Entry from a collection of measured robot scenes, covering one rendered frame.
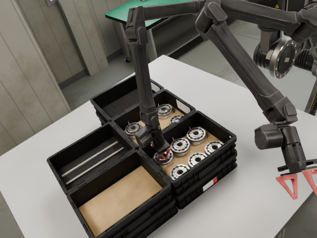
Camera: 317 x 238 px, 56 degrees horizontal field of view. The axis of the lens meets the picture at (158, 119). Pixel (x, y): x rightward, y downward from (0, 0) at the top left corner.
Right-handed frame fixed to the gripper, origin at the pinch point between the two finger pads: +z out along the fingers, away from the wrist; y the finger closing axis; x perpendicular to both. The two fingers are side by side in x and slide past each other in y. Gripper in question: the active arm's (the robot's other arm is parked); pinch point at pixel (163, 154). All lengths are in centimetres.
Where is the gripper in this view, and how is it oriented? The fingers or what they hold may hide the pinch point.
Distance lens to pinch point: 152.1
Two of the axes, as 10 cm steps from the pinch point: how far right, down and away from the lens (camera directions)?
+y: 4.7, 5.0, -7.2
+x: 8.5, -4.7, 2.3
